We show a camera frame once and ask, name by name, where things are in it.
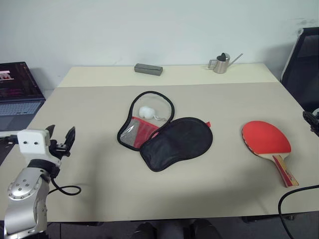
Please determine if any dark rounded shape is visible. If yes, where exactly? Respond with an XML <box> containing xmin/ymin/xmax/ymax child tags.
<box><xmin>131</xmin><ymin>222</ymin><xmax>160</xmax><ymax>239</ymax></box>
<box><xmin>190</xmin><ymin>219</ymin><xmax>220</xmax><ymax>239</ymax></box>

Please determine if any red table tennis paddle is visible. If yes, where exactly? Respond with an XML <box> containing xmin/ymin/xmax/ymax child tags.
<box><xmin>241</xmin><ymin>120</ymin><xmax>300</xmax><ymax>188</ymax></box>

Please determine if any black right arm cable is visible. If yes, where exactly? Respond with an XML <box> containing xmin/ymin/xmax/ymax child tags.
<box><xmin>278</xmin><ymin>184</ymin><xmax>319</xmax><ymax>239</ymax></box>

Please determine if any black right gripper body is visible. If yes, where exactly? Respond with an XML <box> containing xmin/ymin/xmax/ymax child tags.
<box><xmin>302</xmin><ymin>111</ymin><xmax>319</xmax><ymax>136</ymax></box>

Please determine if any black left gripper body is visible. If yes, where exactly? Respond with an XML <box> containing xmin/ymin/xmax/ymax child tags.
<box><xmin>48</xmin><ymin>139</ymin><xmax>72</xmax><ymax>160</ymax></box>

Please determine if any grey rectangular box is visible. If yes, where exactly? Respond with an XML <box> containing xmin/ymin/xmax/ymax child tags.
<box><xmin>134</xmin><ymin>63</ymin><xmax>164</xmax><ymax>77</ymax></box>

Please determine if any white pom-pom zipper pull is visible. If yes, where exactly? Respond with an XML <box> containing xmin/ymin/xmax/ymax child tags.
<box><xmin>138</xmin><ymin>106</ymin><xmax>165</xmax><ymax>123</ymax></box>

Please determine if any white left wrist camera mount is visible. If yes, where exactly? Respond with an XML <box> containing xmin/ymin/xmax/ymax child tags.
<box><xmin>16</xmin><ymin>128</ymin><xmax>62</xmax><ymax>167</ymax></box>

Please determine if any black mesh office chair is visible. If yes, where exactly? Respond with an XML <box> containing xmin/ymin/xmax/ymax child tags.
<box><xmin>280</xmin><ymin>26</ymin><xmax>319</xmax><ymax>113</ymax></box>

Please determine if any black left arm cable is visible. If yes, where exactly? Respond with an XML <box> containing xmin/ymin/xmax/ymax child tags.
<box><xmin>47</xmin><ymin>169</ymin><xmax>82</xmax><ymax>197</ymax></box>

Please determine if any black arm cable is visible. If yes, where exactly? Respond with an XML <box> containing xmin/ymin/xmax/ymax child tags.
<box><xmin>47</xmin><ymin>169</ymin><xmax>82</xmax><ymax>197</ymax></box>
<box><xmin>278</xmin><ymin>184</ymin><xmax>319</xmax><ymax>239</ymax></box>

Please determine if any small metal watering can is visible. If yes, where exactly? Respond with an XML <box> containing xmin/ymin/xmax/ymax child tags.
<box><xmin>207</xmin><ymin>52</ymin><xmax>244</xmax><ymax>74</ymax></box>

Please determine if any open laptop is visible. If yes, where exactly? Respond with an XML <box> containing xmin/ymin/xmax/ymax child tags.
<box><xmin>0</xmin><ymin>61</ymin><xmax>46</xmax><ymax>132</ymax></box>

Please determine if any black red paddle case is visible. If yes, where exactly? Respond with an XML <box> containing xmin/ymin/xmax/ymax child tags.
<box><xmin>117</xmin><ymin>91</ymin><xmax>214</xmax><ymax>173</ymax></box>

